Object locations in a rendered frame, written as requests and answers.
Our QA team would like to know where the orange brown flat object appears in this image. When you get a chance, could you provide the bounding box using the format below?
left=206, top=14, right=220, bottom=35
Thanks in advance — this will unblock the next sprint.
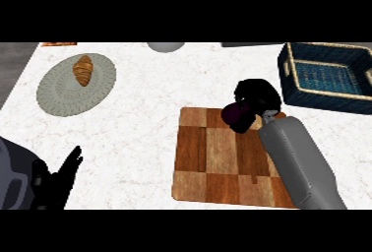
left=41, top=41, right=78, bottom=47

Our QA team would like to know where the checkered wooden cutting board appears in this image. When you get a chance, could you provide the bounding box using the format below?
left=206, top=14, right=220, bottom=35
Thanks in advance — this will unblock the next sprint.
left=169, top=106, right=298, bottom=210

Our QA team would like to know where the dark purple eggplant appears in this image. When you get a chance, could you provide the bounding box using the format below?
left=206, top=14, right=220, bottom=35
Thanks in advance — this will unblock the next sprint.
left=220, top=101, right=256, bottom=133

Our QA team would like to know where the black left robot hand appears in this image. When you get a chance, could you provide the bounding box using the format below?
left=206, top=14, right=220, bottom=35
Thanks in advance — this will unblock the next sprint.
left=29, top=145, right=84, bottom=211

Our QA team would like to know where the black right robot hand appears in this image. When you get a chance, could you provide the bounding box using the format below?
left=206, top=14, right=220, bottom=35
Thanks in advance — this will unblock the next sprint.
left=231, top=78, right=283, bottom=135

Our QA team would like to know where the dark blue wicker basket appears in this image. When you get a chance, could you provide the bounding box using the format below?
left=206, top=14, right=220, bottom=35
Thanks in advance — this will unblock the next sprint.
left=276, top=41, right=372, bottom=115

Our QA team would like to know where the grey round object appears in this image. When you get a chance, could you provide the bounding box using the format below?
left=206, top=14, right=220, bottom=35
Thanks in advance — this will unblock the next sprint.
left=144, top=41, right=186, bottom=54

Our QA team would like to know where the dark grey flat object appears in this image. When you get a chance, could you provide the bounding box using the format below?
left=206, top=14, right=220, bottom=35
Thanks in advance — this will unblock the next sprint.
left=221, top=41, right=287, bottom=48

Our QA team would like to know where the brown croissant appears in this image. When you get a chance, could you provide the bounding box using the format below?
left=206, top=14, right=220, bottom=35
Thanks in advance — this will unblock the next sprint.
left=70, top=54, right=94, bottom=88

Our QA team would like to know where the round grey woven placemat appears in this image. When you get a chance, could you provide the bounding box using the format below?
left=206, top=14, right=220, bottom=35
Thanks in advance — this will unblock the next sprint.
left=35, top=52, right=118, bottom=118

